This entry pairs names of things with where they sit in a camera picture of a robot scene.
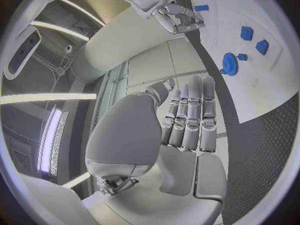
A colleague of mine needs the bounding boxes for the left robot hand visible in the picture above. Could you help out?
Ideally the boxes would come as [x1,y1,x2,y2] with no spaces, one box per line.
[81,75,229,225]

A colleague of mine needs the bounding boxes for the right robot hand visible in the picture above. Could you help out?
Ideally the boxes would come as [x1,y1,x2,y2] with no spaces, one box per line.
[153,3,206,35]

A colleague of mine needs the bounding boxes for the blue gear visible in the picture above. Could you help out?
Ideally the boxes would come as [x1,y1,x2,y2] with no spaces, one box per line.
[221,52,240,77]

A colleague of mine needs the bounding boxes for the white task board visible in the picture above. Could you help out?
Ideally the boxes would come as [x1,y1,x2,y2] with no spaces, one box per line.
[186,0,300,125]

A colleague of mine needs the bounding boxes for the blue long cylinder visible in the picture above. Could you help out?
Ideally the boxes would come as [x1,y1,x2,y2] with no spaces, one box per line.
[193,4,210,12]

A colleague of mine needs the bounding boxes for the blue stepped block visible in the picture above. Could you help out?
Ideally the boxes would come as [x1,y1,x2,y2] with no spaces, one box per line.
[240,26,255,42]

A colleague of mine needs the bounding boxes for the glowing light bar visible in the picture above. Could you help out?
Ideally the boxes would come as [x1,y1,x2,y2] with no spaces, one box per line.
[36,103,70,177]

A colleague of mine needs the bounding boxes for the small blue block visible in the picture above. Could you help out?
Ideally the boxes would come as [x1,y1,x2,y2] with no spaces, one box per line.
[255,39,270,56]

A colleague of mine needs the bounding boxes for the white oval camera housing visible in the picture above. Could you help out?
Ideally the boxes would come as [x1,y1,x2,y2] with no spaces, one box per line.
[3,25,43,81]

